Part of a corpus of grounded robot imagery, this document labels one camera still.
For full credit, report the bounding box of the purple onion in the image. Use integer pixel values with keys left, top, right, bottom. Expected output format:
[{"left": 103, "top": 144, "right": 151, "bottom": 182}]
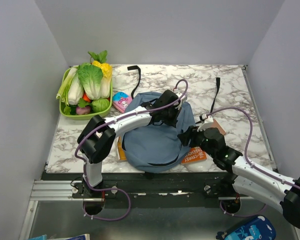
[{"left": 75, "top": 105, "right": 91, "bottom": 116}]

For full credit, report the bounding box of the orange book under backpack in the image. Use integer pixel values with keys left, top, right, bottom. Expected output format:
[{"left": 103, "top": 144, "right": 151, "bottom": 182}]
[{"left": 115, "top": 136, "right": 127, "bottom": 162}]

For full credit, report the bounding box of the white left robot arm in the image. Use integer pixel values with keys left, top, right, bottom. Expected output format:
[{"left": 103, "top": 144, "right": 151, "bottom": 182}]
[{"left": 74, "top": 90, "right": 187, "bottom": 198}]

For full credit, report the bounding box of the blue book at bottom edge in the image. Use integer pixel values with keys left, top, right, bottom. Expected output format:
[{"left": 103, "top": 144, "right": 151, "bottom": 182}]
[{"left": 29, "top": 233, "right": 91, "bottom": 240}]

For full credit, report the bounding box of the green vegetable basket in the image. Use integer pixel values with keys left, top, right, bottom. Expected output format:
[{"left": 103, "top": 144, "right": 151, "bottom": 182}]
[{"left": 59, "top": 66, "right": 114, "bottom": 121}]

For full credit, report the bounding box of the blue student backpack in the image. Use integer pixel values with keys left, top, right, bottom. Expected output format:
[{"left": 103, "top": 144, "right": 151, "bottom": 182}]
[{"left": 122, "top": 102, "right": 195, "bottom": 174}]

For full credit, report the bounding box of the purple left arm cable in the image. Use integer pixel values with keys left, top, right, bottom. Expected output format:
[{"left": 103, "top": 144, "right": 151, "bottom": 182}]
[{"left": 74, "top": 79, "right": 190, "bottom": 222}]

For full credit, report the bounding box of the blue shark pencil case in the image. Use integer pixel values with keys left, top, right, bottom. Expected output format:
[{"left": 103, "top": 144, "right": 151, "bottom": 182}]
[{"left": 215, "top": 215, "right": 277, "bottom": 240}]

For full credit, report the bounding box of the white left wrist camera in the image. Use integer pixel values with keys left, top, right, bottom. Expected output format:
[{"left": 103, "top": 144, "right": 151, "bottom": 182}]
[{"left": 173, "top": 94, "right": 188, "bottom": 110}]

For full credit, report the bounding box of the green leaf napa cabbage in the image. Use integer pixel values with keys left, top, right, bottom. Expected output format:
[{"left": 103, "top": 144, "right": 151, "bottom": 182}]
[{"left": 78, "top": 63, "right": 103, "bottom": 100}]

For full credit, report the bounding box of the round green cabbage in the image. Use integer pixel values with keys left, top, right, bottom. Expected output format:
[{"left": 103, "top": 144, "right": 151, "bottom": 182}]
[{"left": 91, "top": 98, "right": 110, "bottom": 113}]

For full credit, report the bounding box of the orange treehouse story book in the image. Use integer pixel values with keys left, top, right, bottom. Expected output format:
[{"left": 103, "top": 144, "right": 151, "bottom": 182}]
[{"left": 181, "top": 147, "right": 207, "bottom": 165}]

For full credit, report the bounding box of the aluminium rail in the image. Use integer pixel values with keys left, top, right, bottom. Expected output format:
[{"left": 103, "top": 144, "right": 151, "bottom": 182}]
[{"left": 29, "top": 180, "right": 85, "bottom": 201}]

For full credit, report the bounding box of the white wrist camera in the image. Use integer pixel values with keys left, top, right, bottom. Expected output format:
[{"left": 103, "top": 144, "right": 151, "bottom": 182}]
[
  {"left": 173, "top": 94, "right": 188, "bottom": 110},
  {"left": 197, "top": 114, "right": 216, "bottom": 132}
]

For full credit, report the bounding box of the yellow leaf napa cabbage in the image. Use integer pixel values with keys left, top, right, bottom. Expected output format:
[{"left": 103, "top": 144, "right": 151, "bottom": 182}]
[{"left": 88, "top": 50, "right": 113, "bottom": 99}]

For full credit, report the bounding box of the orange carrot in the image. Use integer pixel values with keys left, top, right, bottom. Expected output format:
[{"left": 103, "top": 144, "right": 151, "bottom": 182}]
[{"left": 82, "top": 93, "right": 91, "bottom": 103}]

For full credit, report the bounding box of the pink cartoon pencil case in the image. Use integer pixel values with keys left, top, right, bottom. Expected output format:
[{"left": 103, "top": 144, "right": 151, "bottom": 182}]
[{"left": 112, "top": 92, "right": 133, "bottom": 113}]

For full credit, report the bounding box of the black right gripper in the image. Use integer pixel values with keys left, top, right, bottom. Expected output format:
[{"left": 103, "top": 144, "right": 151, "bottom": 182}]
[{"left": 177, "top": 123, "right": 216, "bottom": 158}]

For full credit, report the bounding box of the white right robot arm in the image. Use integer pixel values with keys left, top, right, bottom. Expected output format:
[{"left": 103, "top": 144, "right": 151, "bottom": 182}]
[{"left": 178, "top": 126, "right": 300, "bottom": 229}]

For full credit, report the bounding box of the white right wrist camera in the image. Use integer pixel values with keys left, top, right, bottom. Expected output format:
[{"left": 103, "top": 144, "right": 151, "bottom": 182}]
[{"left": 197, "top": 114, "right": 216, "bottom": 132}]

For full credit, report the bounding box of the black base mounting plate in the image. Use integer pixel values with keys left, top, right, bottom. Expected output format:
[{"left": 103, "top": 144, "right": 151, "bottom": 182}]
[{"left": 40, "top": 172, "right": 239, "bottom": 213}]

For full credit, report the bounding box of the white green leek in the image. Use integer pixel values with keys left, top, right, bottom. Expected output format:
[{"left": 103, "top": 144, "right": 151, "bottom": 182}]
[{"left": 56, "top": 67, "right": 78, "bottom": 106}]

